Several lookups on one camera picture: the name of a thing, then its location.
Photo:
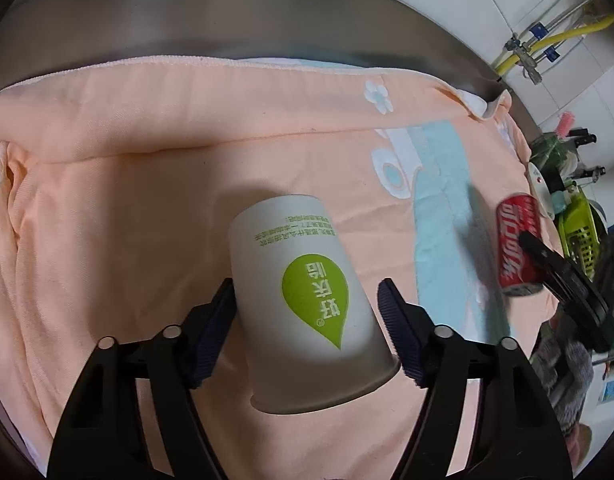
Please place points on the red soda can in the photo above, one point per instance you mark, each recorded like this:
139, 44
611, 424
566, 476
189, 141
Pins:
512, 230

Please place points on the white paper cup green label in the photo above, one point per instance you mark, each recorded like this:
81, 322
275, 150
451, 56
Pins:
287, 245

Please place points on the green dish rack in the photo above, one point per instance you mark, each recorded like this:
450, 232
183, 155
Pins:
577, 230

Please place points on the person's right forearm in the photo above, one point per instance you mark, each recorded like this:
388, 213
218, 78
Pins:
584, 442

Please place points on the person's right hand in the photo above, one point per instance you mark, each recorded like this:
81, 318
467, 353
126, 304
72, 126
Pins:
567, 380

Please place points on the green scouring net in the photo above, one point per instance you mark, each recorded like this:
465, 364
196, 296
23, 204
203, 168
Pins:
549, 152

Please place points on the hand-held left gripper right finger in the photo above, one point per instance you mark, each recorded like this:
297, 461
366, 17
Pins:
398, 332

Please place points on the pink bottle brush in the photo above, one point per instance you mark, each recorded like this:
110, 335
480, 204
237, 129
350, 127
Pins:
566, 124

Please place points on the white knife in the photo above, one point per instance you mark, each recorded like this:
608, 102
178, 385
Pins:
539, 185

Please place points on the pink towel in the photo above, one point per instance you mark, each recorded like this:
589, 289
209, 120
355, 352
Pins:
112, 210

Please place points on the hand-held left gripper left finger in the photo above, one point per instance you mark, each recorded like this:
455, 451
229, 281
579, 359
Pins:
212, 332

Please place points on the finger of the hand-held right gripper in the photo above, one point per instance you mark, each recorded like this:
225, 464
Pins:
562, 270

